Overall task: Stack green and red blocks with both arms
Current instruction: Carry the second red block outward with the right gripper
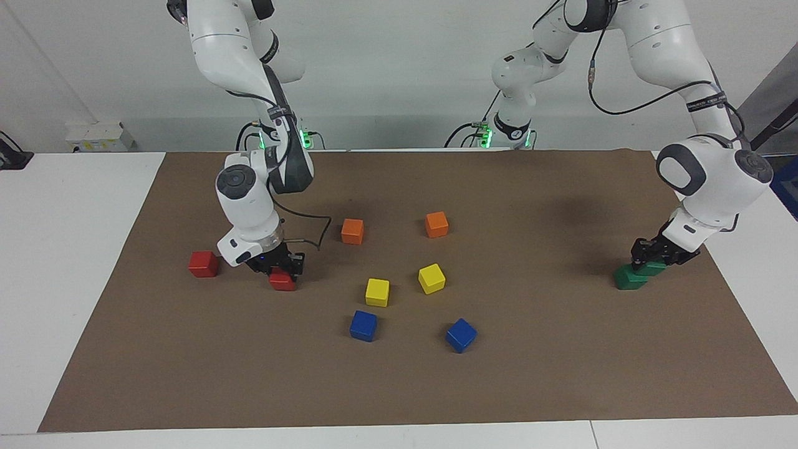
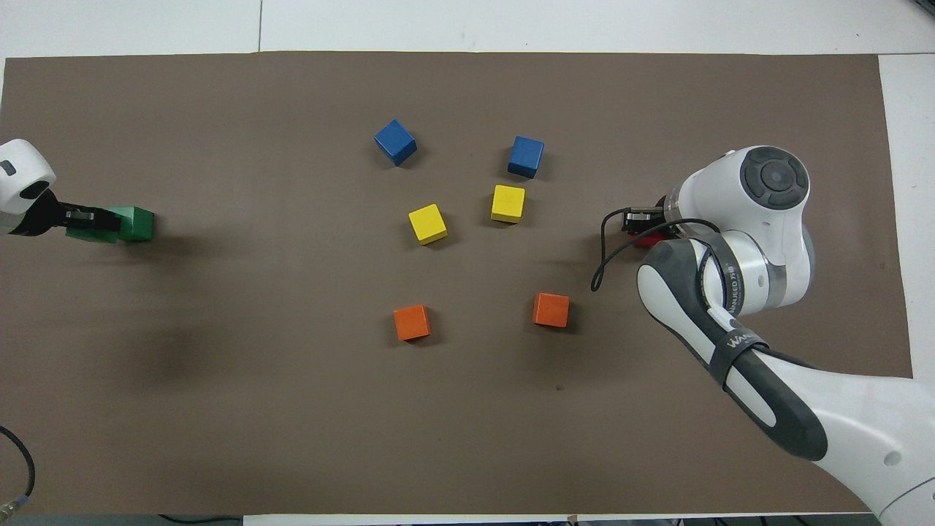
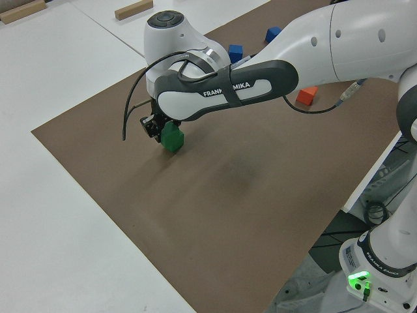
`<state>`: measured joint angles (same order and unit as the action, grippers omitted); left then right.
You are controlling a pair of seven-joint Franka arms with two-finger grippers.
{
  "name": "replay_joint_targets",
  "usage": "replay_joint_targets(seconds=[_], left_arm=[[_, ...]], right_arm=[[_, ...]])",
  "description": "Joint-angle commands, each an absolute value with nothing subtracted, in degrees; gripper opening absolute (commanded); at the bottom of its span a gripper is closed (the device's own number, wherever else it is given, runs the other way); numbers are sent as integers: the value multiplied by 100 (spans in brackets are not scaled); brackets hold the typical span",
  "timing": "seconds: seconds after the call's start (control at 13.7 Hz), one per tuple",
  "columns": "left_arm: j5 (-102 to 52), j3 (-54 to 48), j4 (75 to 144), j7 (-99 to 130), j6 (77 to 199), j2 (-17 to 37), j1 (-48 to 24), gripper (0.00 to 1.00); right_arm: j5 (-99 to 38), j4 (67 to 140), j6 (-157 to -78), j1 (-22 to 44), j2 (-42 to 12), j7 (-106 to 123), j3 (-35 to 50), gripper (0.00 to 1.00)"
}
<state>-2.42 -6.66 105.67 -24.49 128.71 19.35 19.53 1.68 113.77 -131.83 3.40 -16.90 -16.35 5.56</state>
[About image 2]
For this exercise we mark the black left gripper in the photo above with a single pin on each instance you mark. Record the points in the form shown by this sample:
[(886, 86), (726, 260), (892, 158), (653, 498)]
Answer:
[(47, 215)]

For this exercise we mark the orange wooden cube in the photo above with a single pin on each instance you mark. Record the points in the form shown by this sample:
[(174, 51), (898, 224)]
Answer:
[(411, 322), (551, 309)]

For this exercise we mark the brown table mat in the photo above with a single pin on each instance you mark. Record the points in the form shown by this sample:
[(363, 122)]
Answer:
[(467, 438)]

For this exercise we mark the red wooden cube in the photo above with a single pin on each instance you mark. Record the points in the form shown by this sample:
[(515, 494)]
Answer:
[(650, 241)]

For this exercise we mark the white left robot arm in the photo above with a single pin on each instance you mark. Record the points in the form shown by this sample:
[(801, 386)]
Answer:
[(18, 175)]

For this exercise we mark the blue wooden cube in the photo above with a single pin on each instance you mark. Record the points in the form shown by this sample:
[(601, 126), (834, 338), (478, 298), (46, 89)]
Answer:
[(395, 142), (526, 156)]

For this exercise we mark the green wooden cube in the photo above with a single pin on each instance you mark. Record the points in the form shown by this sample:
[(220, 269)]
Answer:
[(135, 223), (95, 234)]

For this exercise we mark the yellow wooden cube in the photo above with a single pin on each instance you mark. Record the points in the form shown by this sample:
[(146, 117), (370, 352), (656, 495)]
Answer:
[(427, 223), (508, 203)]

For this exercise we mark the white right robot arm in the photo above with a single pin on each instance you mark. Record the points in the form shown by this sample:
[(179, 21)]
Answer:
[(767, 241)]

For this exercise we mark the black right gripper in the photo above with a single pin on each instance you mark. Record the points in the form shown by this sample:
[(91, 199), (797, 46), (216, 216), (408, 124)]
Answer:
[(668, 218)]

